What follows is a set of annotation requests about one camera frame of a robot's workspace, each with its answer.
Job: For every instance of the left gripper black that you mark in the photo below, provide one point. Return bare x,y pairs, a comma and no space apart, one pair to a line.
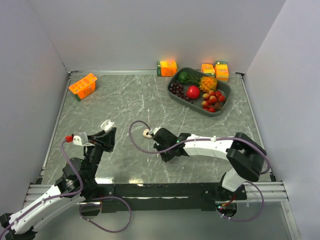
106,139

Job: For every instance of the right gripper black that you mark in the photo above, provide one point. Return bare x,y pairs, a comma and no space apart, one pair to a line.
167,157

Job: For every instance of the white earbud charging case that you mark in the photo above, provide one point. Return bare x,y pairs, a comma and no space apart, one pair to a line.
106,125

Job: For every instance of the beige earbud charging case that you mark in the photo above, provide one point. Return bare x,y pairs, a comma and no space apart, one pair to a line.
147,134

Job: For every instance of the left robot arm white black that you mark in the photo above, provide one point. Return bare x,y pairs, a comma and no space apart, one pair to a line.
76,184

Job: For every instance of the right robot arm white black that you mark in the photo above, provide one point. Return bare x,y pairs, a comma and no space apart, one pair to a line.
245,156

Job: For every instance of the purple grape bunch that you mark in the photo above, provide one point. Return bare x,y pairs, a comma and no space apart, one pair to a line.
178,90

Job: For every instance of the orange juice carton left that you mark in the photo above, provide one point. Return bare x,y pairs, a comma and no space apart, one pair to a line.
83,87

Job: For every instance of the red apple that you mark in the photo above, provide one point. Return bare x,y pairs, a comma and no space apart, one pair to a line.
193,92

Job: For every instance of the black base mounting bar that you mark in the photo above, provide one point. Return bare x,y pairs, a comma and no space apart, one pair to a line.
163,196

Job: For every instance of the red cherry bunch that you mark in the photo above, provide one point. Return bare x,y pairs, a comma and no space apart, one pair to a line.
213,101

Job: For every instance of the green lime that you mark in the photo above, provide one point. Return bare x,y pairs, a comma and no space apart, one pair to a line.
183,77

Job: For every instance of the green leafy sprig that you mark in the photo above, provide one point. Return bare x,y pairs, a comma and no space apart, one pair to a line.
193,80

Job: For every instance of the orange spiky fruit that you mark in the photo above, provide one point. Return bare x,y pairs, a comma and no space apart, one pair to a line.
207,84

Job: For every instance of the orange juice carton centre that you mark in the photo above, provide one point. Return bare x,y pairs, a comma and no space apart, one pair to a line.
166,68

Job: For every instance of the dark grey fruit tray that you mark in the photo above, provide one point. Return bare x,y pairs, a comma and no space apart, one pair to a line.
197,103

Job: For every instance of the orange juice carton lying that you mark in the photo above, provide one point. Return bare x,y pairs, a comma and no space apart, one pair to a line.
208,69

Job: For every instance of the orange juice carton right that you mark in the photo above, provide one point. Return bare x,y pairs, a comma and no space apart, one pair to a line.
221,71

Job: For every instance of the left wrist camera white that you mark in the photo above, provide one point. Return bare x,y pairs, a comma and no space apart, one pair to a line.
80,138

